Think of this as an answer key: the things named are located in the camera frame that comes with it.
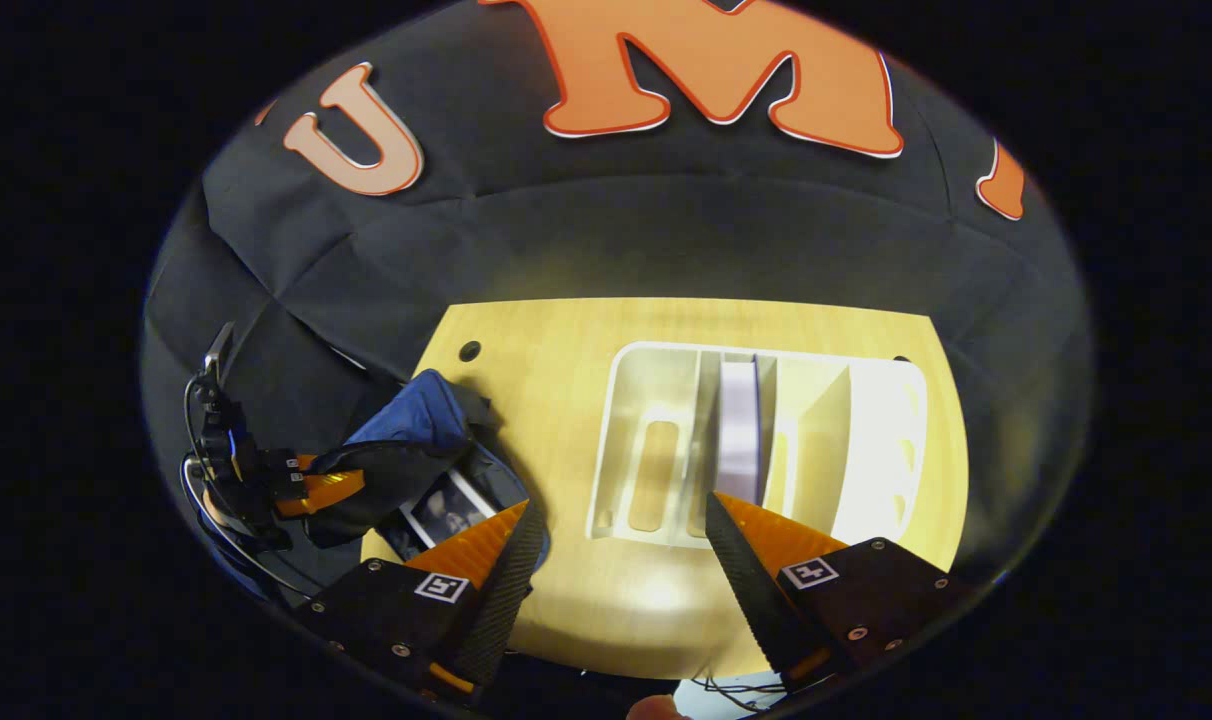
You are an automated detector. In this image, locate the white and blue book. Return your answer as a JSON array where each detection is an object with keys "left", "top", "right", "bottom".
[{"left": 716, "top": 355, "right": 779, "bottom": 506}]

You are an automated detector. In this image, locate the white bookshelf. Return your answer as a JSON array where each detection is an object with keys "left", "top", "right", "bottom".
[{"left": 586, "top": 340, "right": 930, "bottom": 549}]

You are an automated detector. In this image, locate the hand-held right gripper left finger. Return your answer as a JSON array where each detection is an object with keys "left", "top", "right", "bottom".
[{"left": 296, "top": 498, "right": 549, "bottom": 701}]

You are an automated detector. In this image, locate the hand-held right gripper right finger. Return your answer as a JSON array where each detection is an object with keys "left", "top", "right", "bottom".
[{"left": 704, "top": 490, "right": 977, "bottom": 694}]

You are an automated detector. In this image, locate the blue schoolbag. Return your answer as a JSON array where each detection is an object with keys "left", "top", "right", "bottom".
[{"left": 301, "top": 368, "right": 552, "bottom": 571}]

